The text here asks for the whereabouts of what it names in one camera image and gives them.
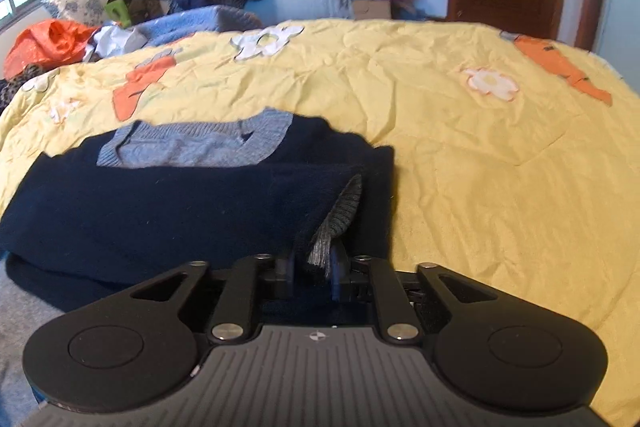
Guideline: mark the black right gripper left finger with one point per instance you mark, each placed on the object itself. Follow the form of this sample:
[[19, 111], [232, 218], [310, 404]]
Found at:
[[285, 275]]

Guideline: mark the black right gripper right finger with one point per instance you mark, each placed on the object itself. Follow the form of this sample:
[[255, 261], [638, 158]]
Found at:
[[342, 283]]

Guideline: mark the navy and grey knit sweater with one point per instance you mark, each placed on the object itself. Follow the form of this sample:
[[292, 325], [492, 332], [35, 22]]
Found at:
[[130, 204]]

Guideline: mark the yellow floral quilt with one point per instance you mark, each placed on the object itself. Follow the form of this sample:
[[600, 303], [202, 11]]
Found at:
[[505, 172]]

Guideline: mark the light blue folded blanket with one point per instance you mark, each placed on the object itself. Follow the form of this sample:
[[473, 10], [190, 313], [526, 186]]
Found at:
[[176, 26]]

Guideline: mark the cardboard box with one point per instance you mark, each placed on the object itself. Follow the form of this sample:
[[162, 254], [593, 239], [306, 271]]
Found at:
[[371, 10]]

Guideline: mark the white crumpled plastic bag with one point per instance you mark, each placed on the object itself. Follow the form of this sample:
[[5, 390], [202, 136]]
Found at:
[[112, 40]]

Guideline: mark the orange plastic bag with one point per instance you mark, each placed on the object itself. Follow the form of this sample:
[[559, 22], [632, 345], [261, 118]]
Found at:
[[50, 44]]

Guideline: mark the dark patterned cloth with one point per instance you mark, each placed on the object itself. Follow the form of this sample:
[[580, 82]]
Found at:
[[10, 87]]

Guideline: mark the floral white pillow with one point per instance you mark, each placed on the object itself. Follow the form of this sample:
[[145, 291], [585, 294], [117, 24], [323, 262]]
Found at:
[[87, 12]]

